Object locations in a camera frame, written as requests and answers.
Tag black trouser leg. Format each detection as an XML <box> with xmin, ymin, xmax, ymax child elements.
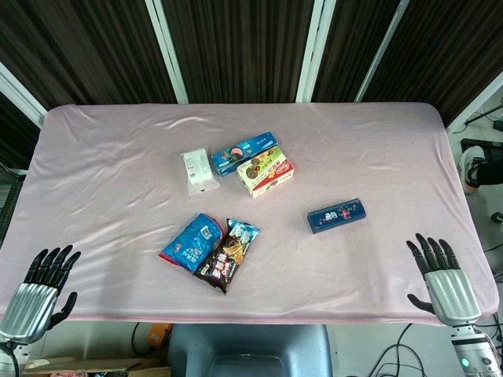
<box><xmin>471</xmin><ymin>159</ymin><xmax>503</xmax><ymax>185</ymax></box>

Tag blue glasses case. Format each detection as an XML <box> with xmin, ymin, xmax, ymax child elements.
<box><xmin>307</xmin><ymin>197</ymin><xmax>369</xmax><ymax>235</ymax></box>

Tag white sneaker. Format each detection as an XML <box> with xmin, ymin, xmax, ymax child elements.
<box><xmin>459</xmin><ymin>145</ymin><xmax>486</xmax><ymax>196</ymax></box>

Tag grey robot torso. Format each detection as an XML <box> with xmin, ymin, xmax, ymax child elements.
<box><xmin>167</xmin><ymin>324</ymin><xmax>333</xmax><ymax>377</ymax></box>

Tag black floor cables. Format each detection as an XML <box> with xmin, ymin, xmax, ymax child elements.
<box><xmin>369</xmin><ymin>324</ymin><xmax>433</xmax><ymax>377</ymax></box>

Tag brown cardboard box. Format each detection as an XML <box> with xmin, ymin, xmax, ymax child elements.
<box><xmin>21</xmin><ymin>355</ymin><xmax>172</xmax><ymax>377</ymax></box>

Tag blue snack bag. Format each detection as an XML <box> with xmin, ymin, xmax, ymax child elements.
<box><xmin>158</xmin><ymin>213</ymin><xmax>226</xmax><ymax>276</ymax></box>

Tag dark brown Don snack bag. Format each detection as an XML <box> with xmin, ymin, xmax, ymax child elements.
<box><xmin>193</xmin><ymin>218</ymin><xmax>262</xmax><ymax>295</ymax></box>

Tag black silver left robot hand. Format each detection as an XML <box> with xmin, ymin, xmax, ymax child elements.
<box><xmin>0</xmin><ymin>244</ymin><xmax>82</xmax><ymax>346</ymax></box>

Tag pink tablecloth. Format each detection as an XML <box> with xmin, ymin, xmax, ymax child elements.
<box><xmin>0</xmin><ymin>102</ymin><xmax>500</xmax><ymax>327</ymax></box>

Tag white frame post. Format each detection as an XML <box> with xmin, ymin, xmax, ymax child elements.
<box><xmin>446</xmin><ymin>70</ymin><xmax>503</xmax><ymax>133</ymax></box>
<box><xmin>295</xmin><ymin>0</ymin><xmax>335</xmax><ymax>104</ymax></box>
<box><xmin>144</xmin><ymin>0</ymin><xmax>189</xmax><ymax>104</ymax></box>
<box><xmin>354</xmin><ymin>0</ymin><xmax>409</xmax><ymax>103</ymax></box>
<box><xmin>0</xmin><ymin>62</ymin><xmax>48</xmax><ymax>129</ymax></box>

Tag white tissue pack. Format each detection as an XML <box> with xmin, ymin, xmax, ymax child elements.
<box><xmin>180</xmin><ymin>146</ymin><xmax>221</xmax><ymax>197</ymax></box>

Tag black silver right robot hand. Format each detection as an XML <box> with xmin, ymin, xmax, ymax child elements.
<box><xmin>406</xmin><ymin>232</ymin><xmax>483</xmax><ymax>328</ymax></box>

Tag blue Oreo cookie box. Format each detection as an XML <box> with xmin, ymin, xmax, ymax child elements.
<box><xmin>211</xmin><ymin>131</ymin><xmax>278</xmax><ymax>178</ymax></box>

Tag cream chocolate biscuit box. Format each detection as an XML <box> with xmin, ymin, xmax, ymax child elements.
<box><xmin>236</xmin><ymin>145</ymin><xmax>296</xmax><ymax>199</ymax></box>

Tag orange device under table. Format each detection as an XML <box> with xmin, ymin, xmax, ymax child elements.
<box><xmin>145</xmin><ymin>322</ymin><xmax>173</xmax><ymax>350</ymax></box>

